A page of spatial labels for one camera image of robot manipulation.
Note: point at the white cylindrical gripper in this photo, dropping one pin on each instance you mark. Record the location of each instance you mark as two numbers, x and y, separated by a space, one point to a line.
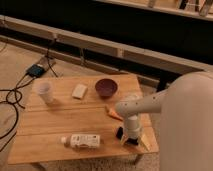
132 130

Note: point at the black rectangular eraser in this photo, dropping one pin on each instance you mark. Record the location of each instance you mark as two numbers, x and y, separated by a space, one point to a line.
119 135

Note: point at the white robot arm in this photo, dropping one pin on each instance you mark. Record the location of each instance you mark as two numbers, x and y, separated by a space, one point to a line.
186 127

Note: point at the orange carrot toy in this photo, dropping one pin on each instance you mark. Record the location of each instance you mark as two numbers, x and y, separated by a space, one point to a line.
111 112

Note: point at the white plastic bottle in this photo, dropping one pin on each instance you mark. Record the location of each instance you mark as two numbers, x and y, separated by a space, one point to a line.
81 141

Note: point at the dark red bowl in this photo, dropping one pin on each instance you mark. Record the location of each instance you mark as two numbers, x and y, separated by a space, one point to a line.
106 88

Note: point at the wooden low table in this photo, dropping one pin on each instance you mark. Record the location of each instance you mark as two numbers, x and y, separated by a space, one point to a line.
42 126

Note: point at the pale yellow sponge block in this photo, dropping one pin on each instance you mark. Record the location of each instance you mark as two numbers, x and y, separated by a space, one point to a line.
79 91

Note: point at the translucent plastic cup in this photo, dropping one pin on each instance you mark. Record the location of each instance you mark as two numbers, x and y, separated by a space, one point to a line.
44 90

